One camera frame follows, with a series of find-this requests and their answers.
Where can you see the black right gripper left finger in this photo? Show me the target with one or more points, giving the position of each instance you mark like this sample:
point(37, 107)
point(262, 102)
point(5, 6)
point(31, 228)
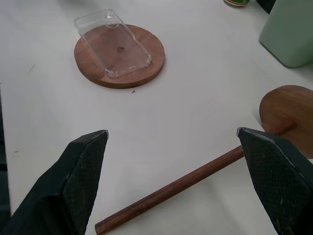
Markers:
point(61, 186)

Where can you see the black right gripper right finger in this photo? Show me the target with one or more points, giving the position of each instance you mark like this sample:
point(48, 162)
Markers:
point(274, 176)

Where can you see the wooden rod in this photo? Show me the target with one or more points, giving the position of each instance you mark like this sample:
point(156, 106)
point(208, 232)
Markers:
point(185, 180)

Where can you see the round wooden disc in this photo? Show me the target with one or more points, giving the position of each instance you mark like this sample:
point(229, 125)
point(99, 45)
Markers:
point(137, 63)

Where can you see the pale green container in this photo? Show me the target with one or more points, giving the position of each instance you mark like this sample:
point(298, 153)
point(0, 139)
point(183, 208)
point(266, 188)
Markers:
point(288, 34)

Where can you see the clear plastic phone case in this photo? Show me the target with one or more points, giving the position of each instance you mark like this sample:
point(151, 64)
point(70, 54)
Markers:
point(115, 46)

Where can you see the green yellow object top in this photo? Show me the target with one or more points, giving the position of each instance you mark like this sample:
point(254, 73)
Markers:
point(236, 2)

